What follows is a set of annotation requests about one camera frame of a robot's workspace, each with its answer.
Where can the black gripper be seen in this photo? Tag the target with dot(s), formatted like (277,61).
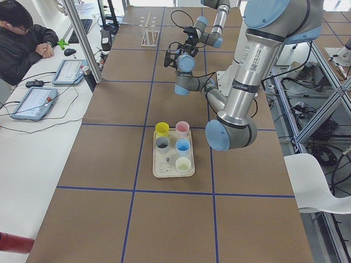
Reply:
(168,58)
(189,45)

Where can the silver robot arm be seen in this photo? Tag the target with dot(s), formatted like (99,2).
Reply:
(268,26)
(197,32)

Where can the pink plastic cup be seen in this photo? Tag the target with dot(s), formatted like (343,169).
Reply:
(182,128)

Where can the yellow plastic cup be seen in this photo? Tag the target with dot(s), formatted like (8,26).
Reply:
(162,129)

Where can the grey plastic cup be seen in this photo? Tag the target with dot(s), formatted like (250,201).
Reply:
(162,144)

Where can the blue plastic cup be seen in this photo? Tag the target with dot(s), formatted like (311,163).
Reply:
(182,147)

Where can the pale cream plastic cup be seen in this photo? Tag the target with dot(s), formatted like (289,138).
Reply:
(183,164)

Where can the cream plastic tray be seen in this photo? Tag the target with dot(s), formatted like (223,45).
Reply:
(164,164)

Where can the black computer mouse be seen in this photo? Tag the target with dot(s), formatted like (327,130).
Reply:
(69,51)

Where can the far teach pendant tablet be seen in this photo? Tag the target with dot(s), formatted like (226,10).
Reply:
(69,72)

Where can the teach pendant tablet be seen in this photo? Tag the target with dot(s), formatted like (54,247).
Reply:
(36,103)
(69,72)

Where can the green plastic object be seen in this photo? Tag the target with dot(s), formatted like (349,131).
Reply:
(62,44)

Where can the black power adapter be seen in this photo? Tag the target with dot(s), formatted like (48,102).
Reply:
(34,83)

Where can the near teach pendant tablet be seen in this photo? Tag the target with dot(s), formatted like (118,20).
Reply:
(36,103)

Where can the seated person black jacket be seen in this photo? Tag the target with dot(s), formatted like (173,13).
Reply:
(23,43)

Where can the white chair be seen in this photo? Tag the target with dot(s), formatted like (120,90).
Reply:
(310,187)

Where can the red fire extinguisher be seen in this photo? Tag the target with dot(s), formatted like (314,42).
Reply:
(16,244)

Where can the white wire cup rack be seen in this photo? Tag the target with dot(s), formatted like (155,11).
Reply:
(150,34)

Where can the aluminium frame post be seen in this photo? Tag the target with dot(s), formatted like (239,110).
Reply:
(83,40)

